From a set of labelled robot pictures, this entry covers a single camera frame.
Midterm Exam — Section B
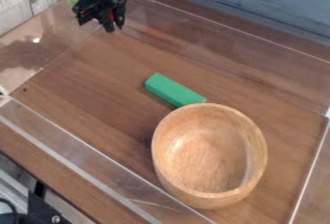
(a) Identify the green rectangular block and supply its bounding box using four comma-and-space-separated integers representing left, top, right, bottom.
144, 72, 206, 107

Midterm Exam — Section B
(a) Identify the wooden bowl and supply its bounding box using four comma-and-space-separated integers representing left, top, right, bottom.
151, 103, 268, 210

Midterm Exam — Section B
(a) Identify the clear acrylic back wall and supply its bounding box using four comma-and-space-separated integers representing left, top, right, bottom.
123, 0, 330, 116

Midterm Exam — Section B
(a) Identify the clear acrylic wall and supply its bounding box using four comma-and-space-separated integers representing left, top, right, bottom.
287, 106, 330, 224
123, 0, 330, 116
0, 97, 215, 224

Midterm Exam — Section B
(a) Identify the clear acrylic front wall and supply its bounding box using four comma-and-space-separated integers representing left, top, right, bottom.
0, 97, 215, 224

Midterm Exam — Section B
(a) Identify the black clamp with cable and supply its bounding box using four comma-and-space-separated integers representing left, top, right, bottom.
0, 192, 72, 224

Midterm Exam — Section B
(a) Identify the clear acrylic right wall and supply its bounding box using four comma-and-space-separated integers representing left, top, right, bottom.
287, 106, 330, 224

